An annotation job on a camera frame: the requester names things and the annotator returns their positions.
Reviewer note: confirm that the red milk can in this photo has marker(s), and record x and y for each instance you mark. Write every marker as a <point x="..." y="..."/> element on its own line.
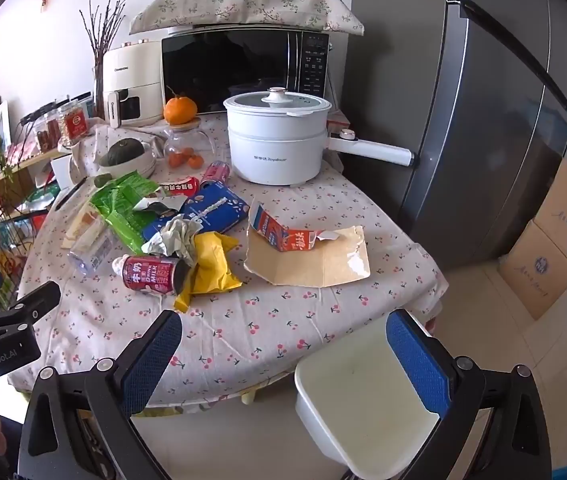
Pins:
<point x="148" y="275"/>

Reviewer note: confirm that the green snack bag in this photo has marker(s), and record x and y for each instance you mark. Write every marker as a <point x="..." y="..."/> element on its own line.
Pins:
<point x="118" y="205"/>

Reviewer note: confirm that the large orange tangerine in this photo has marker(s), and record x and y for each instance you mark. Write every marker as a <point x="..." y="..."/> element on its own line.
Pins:
<point x="181" y="110"/>

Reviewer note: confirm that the red snack packet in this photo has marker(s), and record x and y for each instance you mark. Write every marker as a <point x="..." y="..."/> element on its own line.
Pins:
<point x="181" y="187"/>

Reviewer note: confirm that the dry branches in vase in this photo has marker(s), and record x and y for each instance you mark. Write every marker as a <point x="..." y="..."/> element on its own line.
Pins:
<point x="98" y="60"/>

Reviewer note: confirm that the clear jar with red label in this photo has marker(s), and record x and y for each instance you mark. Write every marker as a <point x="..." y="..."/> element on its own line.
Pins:
<point x="75" y="125"/>

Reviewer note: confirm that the dark green squash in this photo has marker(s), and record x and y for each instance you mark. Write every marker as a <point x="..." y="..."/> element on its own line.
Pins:
<point x="123" y="152"/>

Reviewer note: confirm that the black pen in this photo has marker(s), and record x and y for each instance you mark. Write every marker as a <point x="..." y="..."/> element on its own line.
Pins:
<point x="70" y="193"/>

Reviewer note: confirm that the yellow wrapper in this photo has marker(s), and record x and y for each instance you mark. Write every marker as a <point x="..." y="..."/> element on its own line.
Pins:
<point x="213" y="265"/>

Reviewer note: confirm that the floral cloth cover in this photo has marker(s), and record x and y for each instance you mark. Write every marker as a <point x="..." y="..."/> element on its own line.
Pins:
<point x="243" y="5"/>

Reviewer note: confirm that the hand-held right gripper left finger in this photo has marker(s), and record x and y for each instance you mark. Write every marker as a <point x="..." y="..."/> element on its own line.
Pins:
<point x="156" y="355"/>

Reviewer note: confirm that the white ceramic bowl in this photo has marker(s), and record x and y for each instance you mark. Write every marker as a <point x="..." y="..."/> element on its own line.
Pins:
<point x="149" y="162"/>

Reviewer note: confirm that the grey refrigerator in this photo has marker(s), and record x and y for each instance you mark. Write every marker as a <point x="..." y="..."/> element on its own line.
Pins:
<point x="463" y="135"/>

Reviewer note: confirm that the white electric cooking pot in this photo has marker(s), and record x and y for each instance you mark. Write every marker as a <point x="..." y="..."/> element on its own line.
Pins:
<point x="273" y="150"/>

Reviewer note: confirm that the glass jar with wooden lid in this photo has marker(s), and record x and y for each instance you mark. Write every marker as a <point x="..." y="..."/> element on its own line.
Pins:
<point x="188" y="137"/>

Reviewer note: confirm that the small green avocado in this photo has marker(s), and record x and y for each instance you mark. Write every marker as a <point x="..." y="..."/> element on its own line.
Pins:
<point x="103" y="180"/>

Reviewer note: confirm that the clear plastic bottle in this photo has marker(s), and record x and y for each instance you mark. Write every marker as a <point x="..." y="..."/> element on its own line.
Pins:
<point x="93" y="252"/>

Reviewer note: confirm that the white air fryer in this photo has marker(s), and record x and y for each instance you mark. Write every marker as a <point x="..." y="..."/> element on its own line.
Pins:
<point x="133" y="80"/>

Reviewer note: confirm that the beige ice cream wrapper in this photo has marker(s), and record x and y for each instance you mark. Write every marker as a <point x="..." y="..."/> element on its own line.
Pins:
<point x="80" y="225"/>

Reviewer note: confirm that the small red drink can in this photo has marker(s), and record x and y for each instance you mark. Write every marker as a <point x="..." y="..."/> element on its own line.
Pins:
<point x="216" y="172"/>

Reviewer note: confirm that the small orange kumquat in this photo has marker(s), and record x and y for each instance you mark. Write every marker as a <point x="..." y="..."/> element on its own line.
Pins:
<point x="196" y="162"/>
<point x="188" y="153"/>
<point x="176" y="159"/>

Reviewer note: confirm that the plain cardboard box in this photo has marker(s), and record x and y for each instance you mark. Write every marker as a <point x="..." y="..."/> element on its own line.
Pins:
<point x="538" y="270"/>

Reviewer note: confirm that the black microwave oven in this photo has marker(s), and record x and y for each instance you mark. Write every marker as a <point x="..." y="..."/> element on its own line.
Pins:
<point x="223" y="70"/>

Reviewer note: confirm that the glass pot lid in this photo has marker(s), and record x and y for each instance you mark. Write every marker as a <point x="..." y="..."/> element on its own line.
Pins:
<point x="276" y="102"/>

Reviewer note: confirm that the cherry print tablecloth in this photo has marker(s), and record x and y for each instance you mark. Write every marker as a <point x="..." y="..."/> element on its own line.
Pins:
<point x="288" y="320"/>

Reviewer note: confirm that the crumpled grey paper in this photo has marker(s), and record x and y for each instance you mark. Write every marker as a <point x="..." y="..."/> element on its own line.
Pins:
<point x="176" y="237"/>

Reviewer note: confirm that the orange milk carton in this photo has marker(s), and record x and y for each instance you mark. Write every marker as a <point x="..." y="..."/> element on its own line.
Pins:
<point x="276" y="230"/>

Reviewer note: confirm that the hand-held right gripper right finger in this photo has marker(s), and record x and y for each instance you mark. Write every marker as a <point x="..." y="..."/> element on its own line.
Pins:
<point x="416" y="360"/>

